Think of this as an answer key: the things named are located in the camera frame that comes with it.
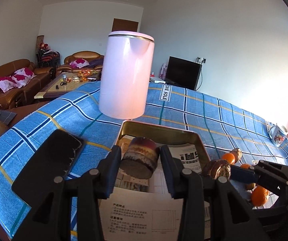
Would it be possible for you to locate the orange fruit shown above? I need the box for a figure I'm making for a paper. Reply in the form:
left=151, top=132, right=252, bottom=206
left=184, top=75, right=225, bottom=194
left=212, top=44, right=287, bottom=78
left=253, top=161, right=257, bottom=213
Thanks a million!
left=222, top=152, right=236, bottom=165
left=240, top=164, right=251, bottom=169
left=251, top=186, right=270, bottom=207

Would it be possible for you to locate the brown white cut fruit half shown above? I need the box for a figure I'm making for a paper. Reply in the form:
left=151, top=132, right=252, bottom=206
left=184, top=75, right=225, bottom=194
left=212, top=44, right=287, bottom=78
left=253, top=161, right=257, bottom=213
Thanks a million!
left=230, top=148, right=242, bottom=163

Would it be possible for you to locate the printed paper leaflet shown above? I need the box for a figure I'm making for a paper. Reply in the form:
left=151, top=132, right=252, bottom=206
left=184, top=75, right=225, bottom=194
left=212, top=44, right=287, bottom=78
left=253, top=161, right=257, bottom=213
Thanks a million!
left=99, top=188, right=183, bottom=240

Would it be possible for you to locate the black smartphone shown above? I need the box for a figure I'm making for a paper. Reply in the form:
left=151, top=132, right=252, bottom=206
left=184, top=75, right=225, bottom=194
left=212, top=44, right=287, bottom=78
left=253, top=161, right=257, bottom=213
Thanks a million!
left=11, top=130, right=86, bottom=207

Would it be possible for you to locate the colourful white ceramic mug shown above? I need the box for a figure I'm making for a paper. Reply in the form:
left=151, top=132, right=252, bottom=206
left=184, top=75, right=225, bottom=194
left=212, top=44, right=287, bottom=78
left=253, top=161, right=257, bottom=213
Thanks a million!
left=269, top=124, right=288, bottom=147

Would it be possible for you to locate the blue plaid tablecloth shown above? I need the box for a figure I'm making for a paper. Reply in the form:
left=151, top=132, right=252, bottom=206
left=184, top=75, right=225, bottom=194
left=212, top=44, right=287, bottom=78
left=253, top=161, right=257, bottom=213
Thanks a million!
left=0, top=82, right=288, bottom=240

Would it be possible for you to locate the wooden coffee table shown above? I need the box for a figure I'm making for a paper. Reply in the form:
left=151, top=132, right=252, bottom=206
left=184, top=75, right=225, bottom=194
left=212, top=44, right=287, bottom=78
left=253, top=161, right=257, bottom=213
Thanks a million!
left=34, top=72, right=100, bottom=100

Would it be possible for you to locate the black television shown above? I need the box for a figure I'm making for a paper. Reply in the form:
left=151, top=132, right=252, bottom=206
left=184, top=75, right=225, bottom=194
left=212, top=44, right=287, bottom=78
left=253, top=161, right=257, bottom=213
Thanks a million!
left=164, top=56, right=202, bottom=90

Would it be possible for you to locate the pink electric kettle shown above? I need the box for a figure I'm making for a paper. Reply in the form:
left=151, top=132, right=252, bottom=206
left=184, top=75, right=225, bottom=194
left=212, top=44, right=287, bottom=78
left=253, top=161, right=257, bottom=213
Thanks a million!
left=99, top=31, right=154, bottom=120

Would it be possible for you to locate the brown leather sofa far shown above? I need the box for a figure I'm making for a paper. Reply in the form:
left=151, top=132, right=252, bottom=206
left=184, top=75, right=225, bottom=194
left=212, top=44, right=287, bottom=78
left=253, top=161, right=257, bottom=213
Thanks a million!
left=56, top=51, right=104, bottom=75

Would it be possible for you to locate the brown leather sofa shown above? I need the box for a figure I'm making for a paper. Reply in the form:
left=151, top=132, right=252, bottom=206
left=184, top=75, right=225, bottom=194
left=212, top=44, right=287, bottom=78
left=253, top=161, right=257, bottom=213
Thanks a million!
left=56, top=51, right=104, bottom=75
left=0, top=58, right=56, bottom=110

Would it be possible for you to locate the brown leather sofa left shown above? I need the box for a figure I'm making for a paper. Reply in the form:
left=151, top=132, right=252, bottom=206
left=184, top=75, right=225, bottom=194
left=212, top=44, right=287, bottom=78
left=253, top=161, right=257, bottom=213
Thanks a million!
left=0, top=58, right=56, bottom=110

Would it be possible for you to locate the pink flowered cushion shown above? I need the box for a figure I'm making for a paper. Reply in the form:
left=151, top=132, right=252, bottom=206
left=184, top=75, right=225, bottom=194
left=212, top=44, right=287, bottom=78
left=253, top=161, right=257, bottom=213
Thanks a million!
left=0, top=77, right=18, bottom=93

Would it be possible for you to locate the brown wooden door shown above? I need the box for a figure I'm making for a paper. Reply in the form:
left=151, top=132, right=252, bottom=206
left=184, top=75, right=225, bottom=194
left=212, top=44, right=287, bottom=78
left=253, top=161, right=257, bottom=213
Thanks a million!
left=111, top=18, right=138, bottom=32

